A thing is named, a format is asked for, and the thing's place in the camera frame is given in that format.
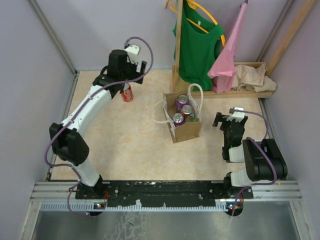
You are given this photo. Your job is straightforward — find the red cola can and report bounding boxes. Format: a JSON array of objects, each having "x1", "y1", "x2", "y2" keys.
[{"x1": 120, "y1": 83, "x2": 134, "y2": 103}]

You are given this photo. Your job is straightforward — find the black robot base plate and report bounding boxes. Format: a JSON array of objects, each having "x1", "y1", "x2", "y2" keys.
[{"x1": 75, "y1": 180, "x2": 242, "y2": 208}]

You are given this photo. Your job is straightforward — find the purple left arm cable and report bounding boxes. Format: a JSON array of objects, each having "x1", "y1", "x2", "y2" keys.
[{"x1": 43, "y1": 36, "x2": 154, "y2": 220}]

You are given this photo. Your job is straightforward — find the green glass bottle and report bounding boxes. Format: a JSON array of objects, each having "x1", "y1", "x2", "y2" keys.
[{"x1": 185, "y1": 112, "x2": 200, "y2": 123}]

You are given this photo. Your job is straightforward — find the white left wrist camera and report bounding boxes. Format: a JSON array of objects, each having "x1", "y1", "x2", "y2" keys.
[{"x1": 124, "y1": 44, "x2": 141, "y2": 64}]

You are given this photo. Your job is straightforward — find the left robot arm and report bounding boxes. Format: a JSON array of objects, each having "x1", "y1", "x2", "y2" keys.
[{"x1": 49, "y1": 44, "x2": 147, "y2": 199}]

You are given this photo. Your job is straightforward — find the wooden clothes rack frame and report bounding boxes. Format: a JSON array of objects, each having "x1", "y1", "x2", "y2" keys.
[{"x1": 170, "y1": 0, "x2": 318, "y2": 99}]

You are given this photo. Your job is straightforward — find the aluminium rail frame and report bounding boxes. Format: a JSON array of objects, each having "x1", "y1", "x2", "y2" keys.
[{"x1": 31, "y1": 180, "x2": 302, "y2": 202}]

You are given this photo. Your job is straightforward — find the red soda can right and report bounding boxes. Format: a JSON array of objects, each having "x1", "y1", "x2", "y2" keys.
[{"x1": 180, "y1": 104, "x2": 194, "y2": 118}]

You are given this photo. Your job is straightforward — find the purple soda can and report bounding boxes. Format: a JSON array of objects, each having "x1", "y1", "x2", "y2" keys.
[
  {"x1": 172, "y1": 112, "x2": 185, "y2": 127},
  {"x1": 176, "y1": 94, "x2": 189, "y2": 113}
]

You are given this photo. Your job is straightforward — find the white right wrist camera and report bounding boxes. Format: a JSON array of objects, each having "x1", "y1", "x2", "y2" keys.
[{"x1": 227, "y1": 107, "x2": 245, "y2": 123}]

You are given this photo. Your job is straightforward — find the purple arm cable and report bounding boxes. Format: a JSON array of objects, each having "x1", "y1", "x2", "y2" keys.
[
  {"x1": 43, "y1": 36, "x2": 154, "y2": 220},
  {"x1": 231, "y1": 107, "x2": 278, "y2": 218}
]

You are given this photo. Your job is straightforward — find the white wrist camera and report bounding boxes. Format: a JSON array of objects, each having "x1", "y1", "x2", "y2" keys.
[
  {"x1": 124, "y1": 44, "x2": 141, "y2": 64},
  {"x1": 227, "y1": 107, "x2": 245, "y2": 123}
]

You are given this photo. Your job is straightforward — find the yellow clothes hanger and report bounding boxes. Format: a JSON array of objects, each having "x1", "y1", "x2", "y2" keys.
[{"x1": 164, "y1": 0, "x2": 227, "y2": 47}]

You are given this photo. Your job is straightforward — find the brown canvas tote bag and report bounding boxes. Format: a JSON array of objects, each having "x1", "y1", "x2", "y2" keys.
[{"x1": 149, "y1": 83, "x2": 204, "y2": 143}]

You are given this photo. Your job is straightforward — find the purple soda can front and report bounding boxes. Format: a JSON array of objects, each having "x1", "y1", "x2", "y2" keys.
[{"x1": 172, "y1": 112, "x2": 185, "y2": 127}]

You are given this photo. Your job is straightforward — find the pink shirt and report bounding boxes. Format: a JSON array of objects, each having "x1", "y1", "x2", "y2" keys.
[{"x1": 207, "y1": 0, "x2": 248, "y2": 94}]

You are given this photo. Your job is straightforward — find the beige crumpled cloth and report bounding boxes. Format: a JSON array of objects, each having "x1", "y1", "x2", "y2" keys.
[{"x1": 231, "y1": 63, "x2": 277, "y2": 93}]

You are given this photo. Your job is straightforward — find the green tank top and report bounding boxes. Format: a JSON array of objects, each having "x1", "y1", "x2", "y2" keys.
[{"x1": 179, "y1": 0, "x2": 225, "y2": 91}]

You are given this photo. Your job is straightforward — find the white cable duct strip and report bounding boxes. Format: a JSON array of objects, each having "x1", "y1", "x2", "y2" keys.
[{"x1": 39, "y1": 199, "x2": 237, "y2": 213}]

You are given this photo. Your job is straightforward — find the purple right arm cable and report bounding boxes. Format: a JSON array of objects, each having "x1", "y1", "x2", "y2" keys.
[{"x1": 231, "y1": 107, "x2": 278, "y2": 218}]

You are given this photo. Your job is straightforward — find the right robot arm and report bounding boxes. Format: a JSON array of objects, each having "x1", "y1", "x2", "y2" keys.
[{"x1": 212, "y1": 109, "x2": 288, "y2": 198}]

